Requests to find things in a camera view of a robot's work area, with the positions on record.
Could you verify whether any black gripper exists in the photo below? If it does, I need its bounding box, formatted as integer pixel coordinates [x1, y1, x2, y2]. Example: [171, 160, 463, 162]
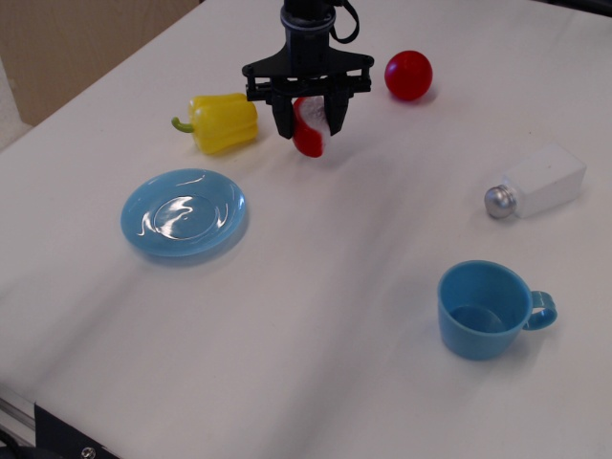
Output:
[242, 9, 374, 139]

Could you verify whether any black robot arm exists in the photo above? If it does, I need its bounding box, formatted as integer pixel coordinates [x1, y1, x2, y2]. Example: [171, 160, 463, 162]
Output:
[242, 1, 374, 139]

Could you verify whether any blue plastic plate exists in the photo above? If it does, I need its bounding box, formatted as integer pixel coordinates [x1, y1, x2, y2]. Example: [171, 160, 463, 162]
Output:
[120, 168, 247, 257]

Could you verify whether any yellow toy bell pepper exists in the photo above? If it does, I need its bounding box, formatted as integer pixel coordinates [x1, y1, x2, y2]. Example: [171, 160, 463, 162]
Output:
[171, 93, 258, 155]

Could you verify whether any red toy ball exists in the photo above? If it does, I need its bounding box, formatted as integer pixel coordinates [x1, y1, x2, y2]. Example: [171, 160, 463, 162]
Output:
[384, 50, 433, 101]

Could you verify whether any clear salt shaker silver cap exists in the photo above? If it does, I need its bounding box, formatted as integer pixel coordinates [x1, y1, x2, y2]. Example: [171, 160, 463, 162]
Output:
[484, 143, 586, 219]

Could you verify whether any blue plastic cup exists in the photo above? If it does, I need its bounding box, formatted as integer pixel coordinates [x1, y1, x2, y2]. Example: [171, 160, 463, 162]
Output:
[437, 260, 557, 361]

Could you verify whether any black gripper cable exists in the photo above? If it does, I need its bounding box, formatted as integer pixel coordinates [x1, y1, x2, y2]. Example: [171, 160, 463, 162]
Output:
[330, 0, 361, 43]

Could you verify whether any black corner bracket with screw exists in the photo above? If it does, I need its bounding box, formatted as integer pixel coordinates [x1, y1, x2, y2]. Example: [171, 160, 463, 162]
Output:
[34, 404, 119, 459]

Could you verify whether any aluminium table frame rail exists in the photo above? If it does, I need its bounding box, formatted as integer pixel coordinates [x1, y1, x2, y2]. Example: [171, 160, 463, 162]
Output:
[1, 395, 35, 447]

